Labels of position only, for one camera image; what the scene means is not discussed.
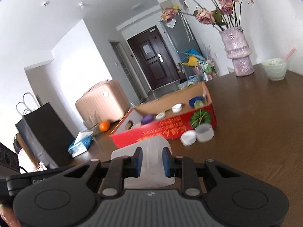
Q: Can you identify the grey refrigerator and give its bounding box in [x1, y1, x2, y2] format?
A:
[160, 14, 202, 79]

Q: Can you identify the orange fruit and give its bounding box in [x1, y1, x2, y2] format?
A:
[99, 120, 110, 132]

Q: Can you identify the wire storage cart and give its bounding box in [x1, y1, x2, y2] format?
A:
[200, 59, 217, 82]

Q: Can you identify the blue tissue pack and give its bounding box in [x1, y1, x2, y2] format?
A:
[68, 131, 93, 158]

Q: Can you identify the yellow blue bags pile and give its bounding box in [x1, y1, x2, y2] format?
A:
[181, 48, 206, 68]

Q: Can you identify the white ribbed lid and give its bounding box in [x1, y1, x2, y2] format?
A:
[180, 130, 197, 146]

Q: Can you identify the person left hand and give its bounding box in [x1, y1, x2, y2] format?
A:
[0, 205, 21, 227]

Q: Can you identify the clear glass cup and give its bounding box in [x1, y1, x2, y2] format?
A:
[83, 112, 101, 136]

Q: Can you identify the pink spoon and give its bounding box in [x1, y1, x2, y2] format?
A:
[283, 47, 296, 63]

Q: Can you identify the dried pink rose bouquet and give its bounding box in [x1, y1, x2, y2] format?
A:
[161, 0, 254, 32]

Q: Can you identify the pale green ceramic bowl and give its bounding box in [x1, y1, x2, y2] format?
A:
[261, 58, 288, 81]

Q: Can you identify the translucent plastic box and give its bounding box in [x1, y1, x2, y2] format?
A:
[111, 136, 175, 189]

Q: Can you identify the pink ceramic vase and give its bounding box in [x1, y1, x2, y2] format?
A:
[219, 27, 254, 77]

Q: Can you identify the white round lid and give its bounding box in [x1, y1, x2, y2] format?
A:
[155, 112, 166, 120]
[171, 103, 182, 113]

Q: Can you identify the white round jar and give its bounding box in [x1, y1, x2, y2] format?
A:
[195, 124, 215, 142]

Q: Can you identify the dark brown entrance door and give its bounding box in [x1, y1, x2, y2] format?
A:
[127, 26, 180, 90]

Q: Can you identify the black paper bag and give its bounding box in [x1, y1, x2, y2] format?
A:
[15, 92, 74, 169]

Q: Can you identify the purple flower-shaped object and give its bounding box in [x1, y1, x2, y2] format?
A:
[141, 114, 155, 125]

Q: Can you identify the pink suitcase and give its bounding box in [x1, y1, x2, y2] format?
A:
[76, 80, 130, 123]

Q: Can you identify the blue flower-shaped lid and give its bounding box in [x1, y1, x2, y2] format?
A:
[188, 96, 202, 108]

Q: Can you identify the red cardboard box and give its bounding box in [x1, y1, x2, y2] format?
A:
[110, 82, 217, 148]

